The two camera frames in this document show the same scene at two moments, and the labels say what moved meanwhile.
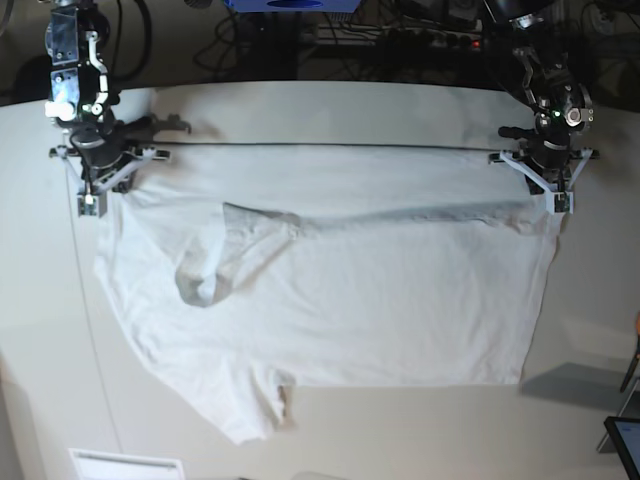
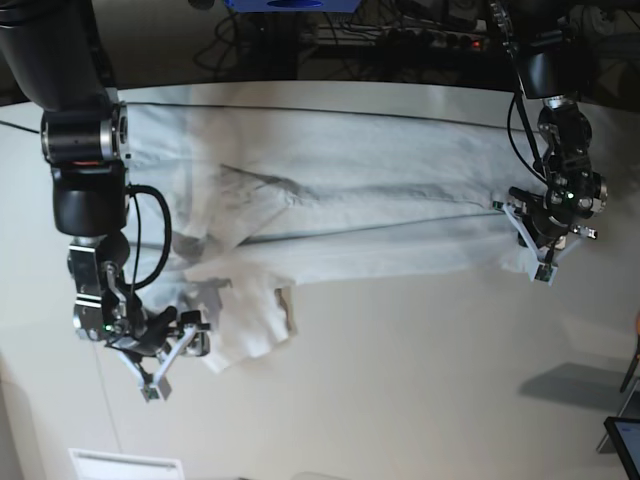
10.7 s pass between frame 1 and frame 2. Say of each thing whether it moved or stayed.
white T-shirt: moved
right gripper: moved
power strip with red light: stayed
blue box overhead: stayed
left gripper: moved
